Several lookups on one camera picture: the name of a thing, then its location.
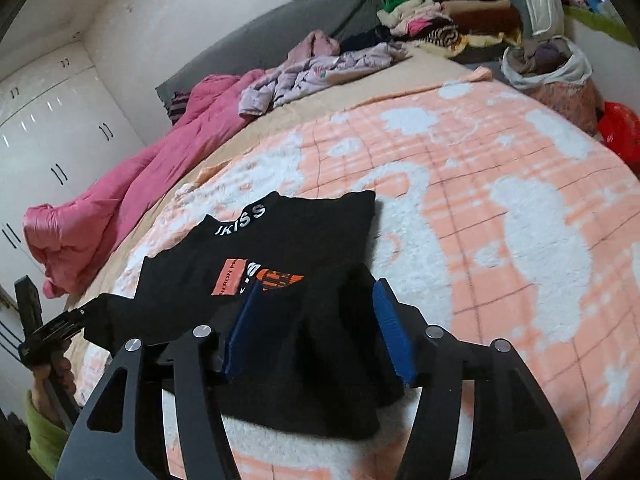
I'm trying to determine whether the black sweater with orange cuffs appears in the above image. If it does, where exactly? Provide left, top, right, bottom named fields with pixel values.
left=85, top=191, right=404, bottom=440

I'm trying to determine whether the green sleeve forearm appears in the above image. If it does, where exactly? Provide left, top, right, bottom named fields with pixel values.
left=25, top=390, right=68, bottom=479

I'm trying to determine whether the stack of folded clothes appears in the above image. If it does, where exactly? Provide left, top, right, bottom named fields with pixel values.
left=339, top=0, right=526, bottom=61

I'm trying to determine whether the left hand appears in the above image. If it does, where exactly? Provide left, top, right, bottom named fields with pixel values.
left=30, top=347, right=76, bottom=428

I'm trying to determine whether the pink quilt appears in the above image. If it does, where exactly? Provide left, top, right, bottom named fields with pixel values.
left=23, top=68, right=266, bottom=299

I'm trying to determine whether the white wardrobe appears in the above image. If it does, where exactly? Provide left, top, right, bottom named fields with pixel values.
left=1, top=42, right=143, bottom=294

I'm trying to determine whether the orange white plush blanket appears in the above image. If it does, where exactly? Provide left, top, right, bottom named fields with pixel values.
left=74, top=66, right=640, bottom=480

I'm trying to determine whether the striped dark garment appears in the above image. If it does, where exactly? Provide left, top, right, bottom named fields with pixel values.
left=167, top=92, right=190, bottom=125

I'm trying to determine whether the red plastic bag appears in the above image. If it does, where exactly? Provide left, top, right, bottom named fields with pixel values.
left=597, top=102, right=640, bottom=176

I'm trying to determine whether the beige bed sheet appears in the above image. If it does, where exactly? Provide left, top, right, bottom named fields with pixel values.
left=64, top=49, right=492, bottom=311

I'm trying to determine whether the lilac crumpled garment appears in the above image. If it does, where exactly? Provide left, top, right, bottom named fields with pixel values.
left=238, top=42, right=410, bottom=117

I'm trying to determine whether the grey headboard cover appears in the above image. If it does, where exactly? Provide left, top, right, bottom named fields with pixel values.
left=155, top=0, right=382, bottom=106

